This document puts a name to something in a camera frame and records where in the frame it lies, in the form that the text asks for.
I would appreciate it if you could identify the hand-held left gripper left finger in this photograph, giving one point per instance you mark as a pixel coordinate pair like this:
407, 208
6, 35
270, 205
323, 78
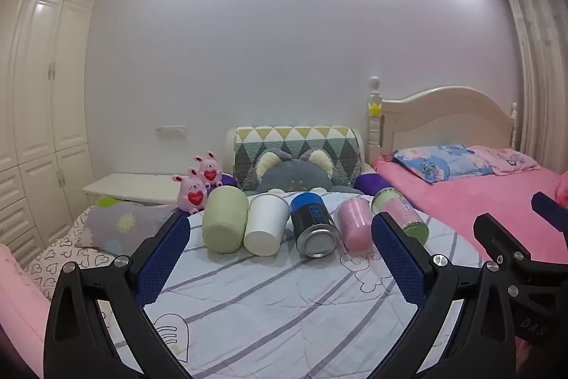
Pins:
163, 254

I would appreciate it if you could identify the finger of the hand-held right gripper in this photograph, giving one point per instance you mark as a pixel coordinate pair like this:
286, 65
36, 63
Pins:
552, 210
499, 239

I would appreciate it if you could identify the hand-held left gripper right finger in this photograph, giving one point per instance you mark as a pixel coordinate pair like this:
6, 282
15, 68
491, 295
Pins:
399, 261

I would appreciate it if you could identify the pink and green cup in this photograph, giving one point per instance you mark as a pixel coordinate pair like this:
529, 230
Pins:
406, 214

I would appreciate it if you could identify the light green cup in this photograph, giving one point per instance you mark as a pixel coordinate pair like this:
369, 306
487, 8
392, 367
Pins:
224, 219

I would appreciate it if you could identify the blue and black cup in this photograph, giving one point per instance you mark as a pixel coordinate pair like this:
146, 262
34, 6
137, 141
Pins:
313, 219

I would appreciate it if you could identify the white cup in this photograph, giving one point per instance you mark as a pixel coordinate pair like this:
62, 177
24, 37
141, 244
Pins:
266, 223

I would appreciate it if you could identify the grey flower print pillow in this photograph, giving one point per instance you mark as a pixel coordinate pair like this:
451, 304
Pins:
128, 223

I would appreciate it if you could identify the pink blanket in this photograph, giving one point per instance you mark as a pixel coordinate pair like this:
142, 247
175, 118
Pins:
466, 201

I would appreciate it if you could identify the pink plush toy red heart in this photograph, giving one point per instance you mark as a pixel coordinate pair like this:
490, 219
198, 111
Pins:
191, 194
209, 172

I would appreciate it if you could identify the pink cartoon pillow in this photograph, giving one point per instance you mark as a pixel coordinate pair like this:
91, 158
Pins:
506, 159

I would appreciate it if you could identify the white nightstand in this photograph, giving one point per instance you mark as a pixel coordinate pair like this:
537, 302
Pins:
133, 186

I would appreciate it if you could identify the purple pillow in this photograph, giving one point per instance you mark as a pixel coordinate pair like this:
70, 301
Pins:
370, 182
228, 180

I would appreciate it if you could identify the blue cartoon pillow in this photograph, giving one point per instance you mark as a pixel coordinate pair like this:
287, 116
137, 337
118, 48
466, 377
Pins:
439, 163

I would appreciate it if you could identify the heart print bed sheet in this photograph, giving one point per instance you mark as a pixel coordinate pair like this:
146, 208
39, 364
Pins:
66, 250

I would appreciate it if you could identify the cream wooden bed headboard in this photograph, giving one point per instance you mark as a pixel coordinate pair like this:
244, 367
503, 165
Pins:
443, 117

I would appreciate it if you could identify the grey cat plush pillow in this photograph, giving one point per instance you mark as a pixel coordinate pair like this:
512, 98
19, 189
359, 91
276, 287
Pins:
295, 172

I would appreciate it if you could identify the white curtain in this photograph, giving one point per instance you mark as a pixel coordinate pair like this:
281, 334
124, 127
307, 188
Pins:
537, 72

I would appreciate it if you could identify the pink fleece cloth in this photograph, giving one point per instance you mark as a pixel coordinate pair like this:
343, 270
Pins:
20, 303

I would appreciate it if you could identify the triangle patterned headboard cover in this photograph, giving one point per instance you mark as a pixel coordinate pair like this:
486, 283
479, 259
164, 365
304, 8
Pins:
293, 138

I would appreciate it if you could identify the cream wardrobe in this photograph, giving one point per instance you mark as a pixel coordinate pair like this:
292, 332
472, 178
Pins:
40, 95

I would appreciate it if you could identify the white wall sockets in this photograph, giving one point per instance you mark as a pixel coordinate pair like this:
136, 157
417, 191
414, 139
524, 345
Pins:
171, 132

